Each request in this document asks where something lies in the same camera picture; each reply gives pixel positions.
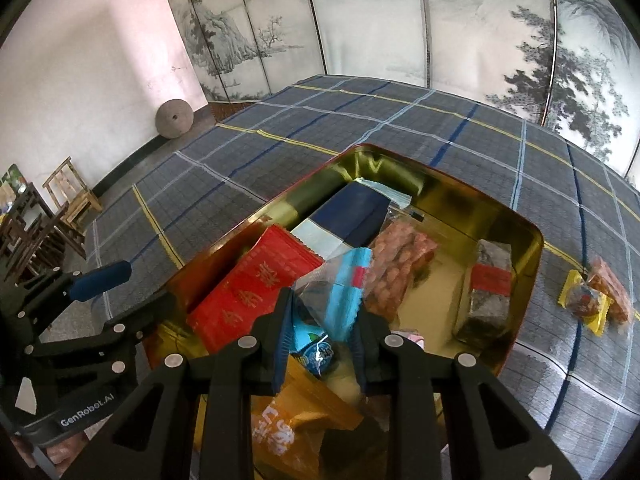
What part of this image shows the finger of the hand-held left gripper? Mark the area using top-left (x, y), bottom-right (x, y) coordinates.
top-left (27, 292), bottom-right (179, 392)
top-left (0, 259), bottom-right (133, 342)

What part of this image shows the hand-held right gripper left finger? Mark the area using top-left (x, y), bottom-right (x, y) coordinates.
top-left (60, 287), bottom-right (297, 480)

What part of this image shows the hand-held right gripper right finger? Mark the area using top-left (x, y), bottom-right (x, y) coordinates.
top-left (350, 307), bottom-right (583, 480)

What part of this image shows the red snack packet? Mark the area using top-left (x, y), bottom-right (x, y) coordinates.
top-left (186, 225), bottom-right (326, 356)

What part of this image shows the clear light blue snack packet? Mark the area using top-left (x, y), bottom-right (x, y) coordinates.
top-left (292, 247), bottom-right (373, 343)

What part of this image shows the gold tin box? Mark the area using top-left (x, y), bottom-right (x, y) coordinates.
top-left (150, 142), bottom-right (545, 480)

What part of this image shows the blue candy wrapper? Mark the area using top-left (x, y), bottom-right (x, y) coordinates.
top-left (290, 317), bottom-right (336, 378)

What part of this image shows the pink candy wrapper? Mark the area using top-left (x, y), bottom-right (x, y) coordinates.
top-left (390, 329), bottom-right (426, 348)

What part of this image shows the dark wooden chair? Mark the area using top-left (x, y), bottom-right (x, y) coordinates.
top-left (0, 182), bottom-right (88, 281)

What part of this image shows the small wooden chair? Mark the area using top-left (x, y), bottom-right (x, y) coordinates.
top-left (42, 156), bottom-right (103, 231)

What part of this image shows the orange snack packet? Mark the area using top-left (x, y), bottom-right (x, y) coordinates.
top-left (250, 355), bottom-right (366, 480)

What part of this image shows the clear peanut packet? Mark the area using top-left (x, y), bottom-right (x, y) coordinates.
top-left (362, 220), bottom-right (438, 318)

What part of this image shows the brown wrapped cake packet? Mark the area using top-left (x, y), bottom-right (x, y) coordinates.
top-left (452, 239), bottom-right (516, 343)

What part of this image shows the green printed board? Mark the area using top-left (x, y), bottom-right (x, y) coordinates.
top-left (0, 164), bottom-right (26, 201)

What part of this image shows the navy blue box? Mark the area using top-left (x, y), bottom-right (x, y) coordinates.
top-left (290, 182), bottom-right (393, 251)

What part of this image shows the pale green small packet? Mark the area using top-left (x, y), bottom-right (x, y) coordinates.
top-left (357, 177), bottom-right (413, 208)

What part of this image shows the round stone disc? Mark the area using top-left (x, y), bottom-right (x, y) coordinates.
top-left (155, 98), bottom-right (194, 139)

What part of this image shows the yellow candy packet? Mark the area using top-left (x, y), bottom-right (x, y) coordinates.
top-left (557, 269), bottom-right (615, 336)

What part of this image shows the plaid tablecloth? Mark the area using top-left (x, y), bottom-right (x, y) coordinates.
top-left (82, 74), bottom-right (640, 461)

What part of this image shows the small orange peanut packet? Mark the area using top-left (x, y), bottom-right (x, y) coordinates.
top-left (586, 257), bottom-right (635, 325)

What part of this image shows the painted folding screen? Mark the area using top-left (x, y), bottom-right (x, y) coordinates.
top-left (157, 0), bottom-right (640, 181)

